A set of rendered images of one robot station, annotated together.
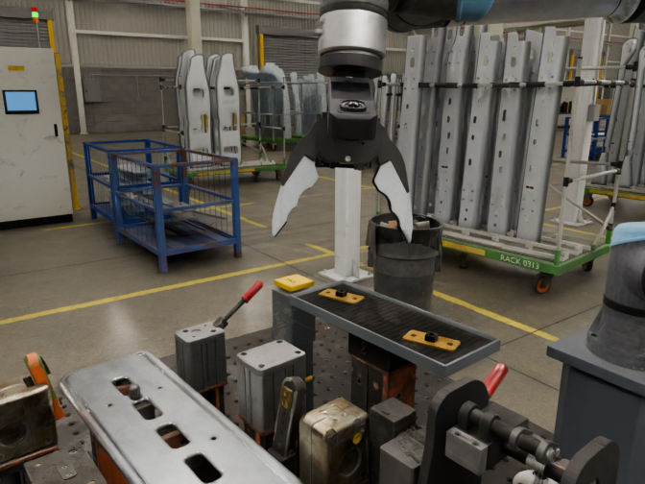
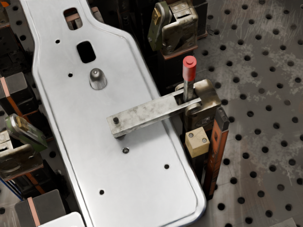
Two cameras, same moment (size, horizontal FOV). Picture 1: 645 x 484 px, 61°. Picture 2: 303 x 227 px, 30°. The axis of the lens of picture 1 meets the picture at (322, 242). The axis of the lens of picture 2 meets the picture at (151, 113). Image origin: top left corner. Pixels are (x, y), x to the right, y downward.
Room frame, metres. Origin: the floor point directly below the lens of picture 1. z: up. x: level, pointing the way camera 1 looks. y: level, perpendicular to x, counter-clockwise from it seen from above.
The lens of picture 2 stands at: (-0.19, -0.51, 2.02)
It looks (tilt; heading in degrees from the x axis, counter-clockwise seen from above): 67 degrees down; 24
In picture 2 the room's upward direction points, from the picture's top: 6 degrees counter-clockwise
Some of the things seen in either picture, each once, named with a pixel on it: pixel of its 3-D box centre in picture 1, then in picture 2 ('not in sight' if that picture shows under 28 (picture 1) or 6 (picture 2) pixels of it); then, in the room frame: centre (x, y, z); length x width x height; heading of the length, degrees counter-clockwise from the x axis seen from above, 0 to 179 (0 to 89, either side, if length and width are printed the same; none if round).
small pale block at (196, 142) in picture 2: not in sight; (194, 167); (0.15, -0.44, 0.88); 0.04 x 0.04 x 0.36; 40
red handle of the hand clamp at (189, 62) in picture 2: not in sight; (188, 81); (0.22, -0.40, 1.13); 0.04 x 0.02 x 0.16; 40
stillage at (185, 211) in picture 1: (174, 204); not in sight; (5.30, 1.45, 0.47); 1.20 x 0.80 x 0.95; 37
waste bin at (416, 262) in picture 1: (403, 272); not in sight; (3.53, -0.54, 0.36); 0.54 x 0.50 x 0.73; 126
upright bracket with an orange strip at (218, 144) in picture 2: not in sight; (213, 162); (0.16, -0.48, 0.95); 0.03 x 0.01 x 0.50; 40
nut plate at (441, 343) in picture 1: (431, 337); not in sight; (0.79, -0.17, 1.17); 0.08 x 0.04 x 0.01; 58
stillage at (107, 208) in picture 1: (133, 183); not in sight; (6.47, 2.23, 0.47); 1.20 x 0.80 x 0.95; 34
